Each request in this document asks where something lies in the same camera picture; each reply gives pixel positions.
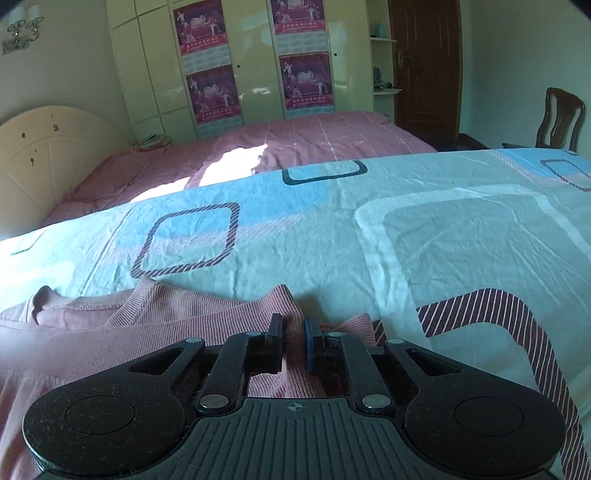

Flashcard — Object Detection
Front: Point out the wall lamp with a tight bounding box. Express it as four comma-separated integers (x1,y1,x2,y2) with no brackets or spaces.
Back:
0,4,44,55

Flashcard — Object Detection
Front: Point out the pink bed cover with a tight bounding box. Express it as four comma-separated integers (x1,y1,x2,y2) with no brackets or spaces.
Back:
41,110,438,227

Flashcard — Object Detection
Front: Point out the cream bed headboard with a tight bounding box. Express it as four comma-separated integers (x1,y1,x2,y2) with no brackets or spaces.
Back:
0,105,133,241

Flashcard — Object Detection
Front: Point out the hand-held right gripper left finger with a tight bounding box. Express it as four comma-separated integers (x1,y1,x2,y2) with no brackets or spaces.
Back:
127,314,286,414

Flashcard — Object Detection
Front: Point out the dark wooden chair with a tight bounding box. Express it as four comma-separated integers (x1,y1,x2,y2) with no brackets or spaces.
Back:
502,87,587,153

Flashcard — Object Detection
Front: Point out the pink sweater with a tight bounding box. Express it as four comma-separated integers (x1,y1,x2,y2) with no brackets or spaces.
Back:
0,284,376,480

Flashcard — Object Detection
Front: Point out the cream wardrobe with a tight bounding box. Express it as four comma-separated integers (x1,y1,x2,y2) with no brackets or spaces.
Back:
105,0,398,141

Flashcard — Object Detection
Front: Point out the corner shelf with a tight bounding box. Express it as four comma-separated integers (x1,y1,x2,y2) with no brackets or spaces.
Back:
367,0,399,124

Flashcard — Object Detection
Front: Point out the blue patterned bed sheet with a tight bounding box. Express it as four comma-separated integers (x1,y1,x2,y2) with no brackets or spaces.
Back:
0,148,591,478

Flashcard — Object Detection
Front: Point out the purple wall poster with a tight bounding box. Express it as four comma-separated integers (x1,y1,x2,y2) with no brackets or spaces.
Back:
173,0,230,75
278,52,335,121
185,65,243,139
269,0,326,58

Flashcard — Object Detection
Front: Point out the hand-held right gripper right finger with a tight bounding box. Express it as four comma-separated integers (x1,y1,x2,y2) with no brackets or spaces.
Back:
302,318,462,414

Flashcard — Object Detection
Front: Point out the brown wooden door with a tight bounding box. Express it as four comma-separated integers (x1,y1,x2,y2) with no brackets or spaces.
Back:
387,0,463,141

